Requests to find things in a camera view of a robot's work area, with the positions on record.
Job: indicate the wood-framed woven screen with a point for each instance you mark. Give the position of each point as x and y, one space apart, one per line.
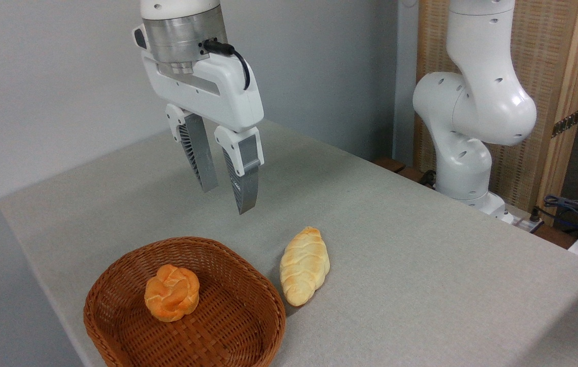
544 51

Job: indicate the black screen hinge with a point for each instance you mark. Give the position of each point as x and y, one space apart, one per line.
567 123

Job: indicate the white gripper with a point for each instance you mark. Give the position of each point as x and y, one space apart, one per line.
217 94

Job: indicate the grey table cloth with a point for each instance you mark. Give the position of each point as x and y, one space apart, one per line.
370 229

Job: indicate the long braided pale bread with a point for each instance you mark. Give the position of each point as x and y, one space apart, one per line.
304 267

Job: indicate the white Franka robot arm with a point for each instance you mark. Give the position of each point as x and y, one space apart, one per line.
487 102

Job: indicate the round orange bread roll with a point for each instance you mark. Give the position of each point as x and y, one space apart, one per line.
172 293

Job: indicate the brown wicker basket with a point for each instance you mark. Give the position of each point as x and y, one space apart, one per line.
237 326

